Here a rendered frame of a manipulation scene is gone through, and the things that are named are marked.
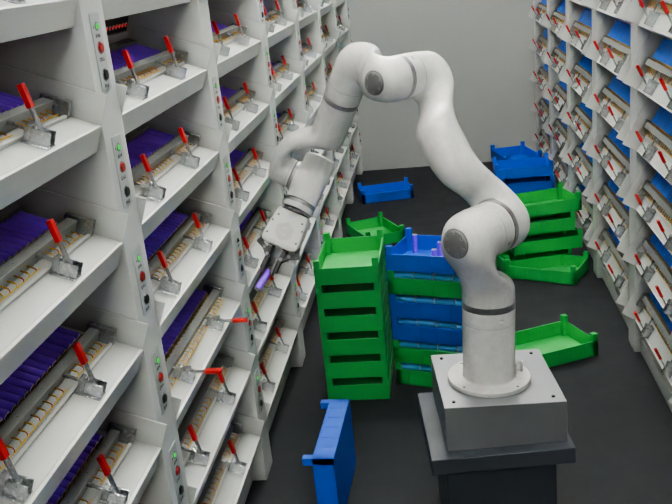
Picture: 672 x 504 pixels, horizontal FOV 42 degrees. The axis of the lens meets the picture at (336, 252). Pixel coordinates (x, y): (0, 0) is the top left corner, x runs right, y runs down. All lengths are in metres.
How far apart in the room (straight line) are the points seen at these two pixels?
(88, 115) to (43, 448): 0.53
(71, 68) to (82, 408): 0.53
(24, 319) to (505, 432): 1.16
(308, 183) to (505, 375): 0.70
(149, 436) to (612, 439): 1.42
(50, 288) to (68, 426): 0.20
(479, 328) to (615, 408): 0.88
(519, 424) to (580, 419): 0.71
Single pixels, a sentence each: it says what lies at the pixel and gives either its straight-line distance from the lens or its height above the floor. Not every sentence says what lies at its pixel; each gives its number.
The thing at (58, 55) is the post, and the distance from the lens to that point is 1.47.
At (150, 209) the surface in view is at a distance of 1.68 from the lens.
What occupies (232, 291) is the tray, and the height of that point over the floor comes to 0.57.
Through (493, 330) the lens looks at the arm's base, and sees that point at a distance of 1.97.
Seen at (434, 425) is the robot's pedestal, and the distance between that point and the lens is 2.12.
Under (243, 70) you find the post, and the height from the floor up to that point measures 1.04.
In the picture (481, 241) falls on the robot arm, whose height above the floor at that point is 0.76.
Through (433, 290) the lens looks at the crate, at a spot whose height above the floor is 0.34.
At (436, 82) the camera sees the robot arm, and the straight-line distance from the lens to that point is 2.00.
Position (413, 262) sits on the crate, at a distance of 2.72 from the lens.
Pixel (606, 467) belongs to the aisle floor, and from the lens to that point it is 2.49.
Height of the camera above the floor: 1.34
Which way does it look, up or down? 18 degrees down
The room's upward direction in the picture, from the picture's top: 6 degrees counter-clockwise
